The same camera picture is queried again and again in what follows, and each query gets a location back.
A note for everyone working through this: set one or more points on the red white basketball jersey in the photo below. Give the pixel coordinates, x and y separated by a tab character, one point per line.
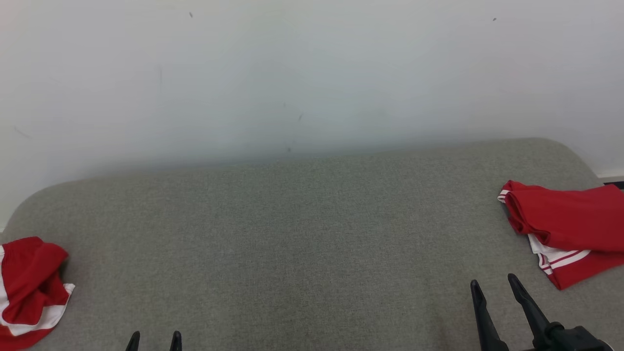
575	219

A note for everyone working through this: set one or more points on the black wall baseboard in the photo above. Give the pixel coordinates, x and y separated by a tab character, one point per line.
615	185

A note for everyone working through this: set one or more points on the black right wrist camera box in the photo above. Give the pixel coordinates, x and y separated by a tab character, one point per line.
580	341

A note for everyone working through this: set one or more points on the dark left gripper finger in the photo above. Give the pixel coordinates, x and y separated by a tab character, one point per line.
176	342
133	342

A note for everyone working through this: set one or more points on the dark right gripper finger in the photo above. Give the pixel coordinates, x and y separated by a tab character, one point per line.
534	317
487	331

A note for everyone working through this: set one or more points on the red white basketball shorts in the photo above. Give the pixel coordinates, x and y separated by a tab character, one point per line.
29	278

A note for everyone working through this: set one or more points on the grey fabric sofa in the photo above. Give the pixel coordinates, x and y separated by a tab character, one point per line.
292	243

